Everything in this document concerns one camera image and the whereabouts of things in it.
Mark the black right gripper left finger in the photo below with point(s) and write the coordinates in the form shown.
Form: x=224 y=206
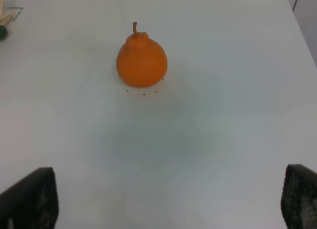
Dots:
x=31 y=203

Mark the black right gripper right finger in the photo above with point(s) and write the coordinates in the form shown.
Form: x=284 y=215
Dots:
x=299 y=198

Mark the white linen bag green handles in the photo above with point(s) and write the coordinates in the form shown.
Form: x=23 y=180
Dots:
x=6 y=16

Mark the orange fruit with stem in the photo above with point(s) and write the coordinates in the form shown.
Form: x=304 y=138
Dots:
x=141 y=62

